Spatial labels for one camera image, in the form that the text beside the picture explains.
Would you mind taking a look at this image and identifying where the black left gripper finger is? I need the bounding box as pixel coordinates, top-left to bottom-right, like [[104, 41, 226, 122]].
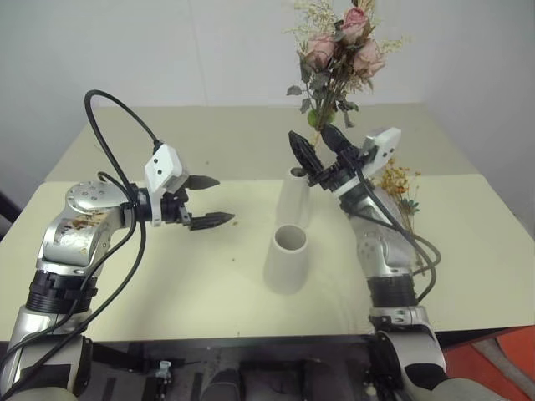
[[186, 174, 221, 191], [188, 211, 237, 232]]

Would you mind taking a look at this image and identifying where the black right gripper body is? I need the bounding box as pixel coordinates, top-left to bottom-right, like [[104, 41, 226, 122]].
[[308, 146, 369, 194]]

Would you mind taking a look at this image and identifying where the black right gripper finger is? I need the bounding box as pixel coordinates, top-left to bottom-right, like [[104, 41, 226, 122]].
[[319, 124, 356, 160], [288, 129, 326, 185]]

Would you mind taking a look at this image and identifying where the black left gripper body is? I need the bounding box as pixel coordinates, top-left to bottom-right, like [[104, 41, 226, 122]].
[[160, 189, 194, 229]]

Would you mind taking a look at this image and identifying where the pink rose dried bouquet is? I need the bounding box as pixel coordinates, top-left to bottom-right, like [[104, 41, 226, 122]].
[[282, 0, 414, 135]]

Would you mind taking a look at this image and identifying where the yellow dried flower bouquet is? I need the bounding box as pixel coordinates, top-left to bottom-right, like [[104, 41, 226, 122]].
[[370, 160, 424, 268]]

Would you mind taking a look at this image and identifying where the slim white vase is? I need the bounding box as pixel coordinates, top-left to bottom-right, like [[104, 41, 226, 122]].
[[277, 165, 313, 235]]

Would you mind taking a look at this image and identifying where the wide white vase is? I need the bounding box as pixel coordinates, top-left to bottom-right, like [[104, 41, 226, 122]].
[[262, 224, 309, 294]]

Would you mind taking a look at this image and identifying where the dark rounded shape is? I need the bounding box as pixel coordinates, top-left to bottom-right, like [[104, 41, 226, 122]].
[[200, 361, 246, 401]]

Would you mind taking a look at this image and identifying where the black furniture piece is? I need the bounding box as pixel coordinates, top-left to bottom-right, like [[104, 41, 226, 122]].
[[0, 190, 20, 241]]

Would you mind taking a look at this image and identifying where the orange object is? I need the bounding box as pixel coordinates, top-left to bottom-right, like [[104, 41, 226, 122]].
[[442, 327, 535, 401]]

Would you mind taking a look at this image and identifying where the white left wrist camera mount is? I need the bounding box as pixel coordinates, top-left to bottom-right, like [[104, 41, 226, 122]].
[[144, 143, 191, 228]]

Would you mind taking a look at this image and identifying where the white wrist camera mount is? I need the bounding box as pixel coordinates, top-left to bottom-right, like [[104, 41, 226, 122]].
[[144, 143, 191, 228], [334, 126, 403, 197]]

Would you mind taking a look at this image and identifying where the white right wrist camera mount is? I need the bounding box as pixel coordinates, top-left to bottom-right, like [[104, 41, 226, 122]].
[[334, 126, 403, 197]]

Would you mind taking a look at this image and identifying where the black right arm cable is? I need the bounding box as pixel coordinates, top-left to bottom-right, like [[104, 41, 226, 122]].
[[354, 160, 443, 302]]

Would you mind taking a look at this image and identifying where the black table frame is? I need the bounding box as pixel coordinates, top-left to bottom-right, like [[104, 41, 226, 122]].
[[89, 333, 380, 401]]

